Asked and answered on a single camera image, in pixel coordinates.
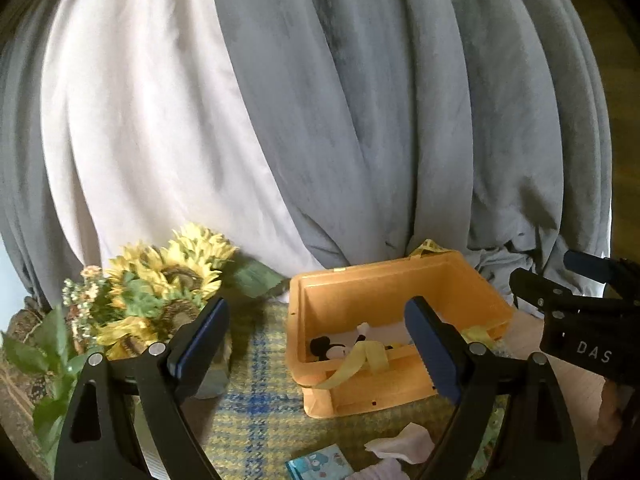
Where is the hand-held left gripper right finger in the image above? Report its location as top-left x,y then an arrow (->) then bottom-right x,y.
404,296 -> 583,480

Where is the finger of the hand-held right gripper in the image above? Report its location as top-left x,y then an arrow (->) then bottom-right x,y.
564,250 -> 614,284
510,268 -> 566,317

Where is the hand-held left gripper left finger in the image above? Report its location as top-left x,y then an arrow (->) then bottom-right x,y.
54,297 -> 231,480

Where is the yellow plastic storage box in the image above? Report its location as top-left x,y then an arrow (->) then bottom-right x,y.
286,252 -> 516,420

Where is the blue cartoon tissue pack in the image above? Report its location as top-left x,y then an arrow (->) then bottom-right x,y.
285,442 -> 353,480

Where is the person's right hand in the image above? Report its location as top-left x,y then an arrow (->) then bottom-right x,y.
597,382 -> 633,446

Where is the yellow and blue plaid mat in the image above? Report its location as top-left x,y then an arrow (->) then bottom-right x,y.
200,295 -> 506,480

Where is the artificial sunflower bouquet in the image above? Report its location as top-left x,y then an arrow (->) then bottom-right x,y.
62,222 -> 286,361

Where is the white crumpled cloth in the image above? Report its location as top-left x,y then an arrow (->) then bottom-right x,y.
364,422 -> 438,465

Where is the black and white mouse plush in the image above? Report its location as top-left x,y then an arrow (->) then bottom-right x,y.
309,322 -> 416,363

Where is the white ribbed plant pot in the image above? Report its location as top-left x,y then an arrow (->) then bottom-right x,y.
134,400 -> 167,480

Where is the pale lilac cloth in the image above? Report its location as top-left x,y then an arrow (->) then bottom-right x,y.
347,457 -> 416,480

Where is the brown patterned cloth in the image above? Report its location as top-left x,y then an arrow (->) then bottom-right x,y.
0,297 -> 66,461

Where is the white curtain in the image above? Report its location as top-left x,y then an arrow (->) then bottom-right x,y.
40,0 -> 328,286

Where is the grey curtain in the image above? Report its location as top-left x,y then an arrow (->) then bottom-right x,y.
0,5 -> 81,311
209,0 -> 615,318

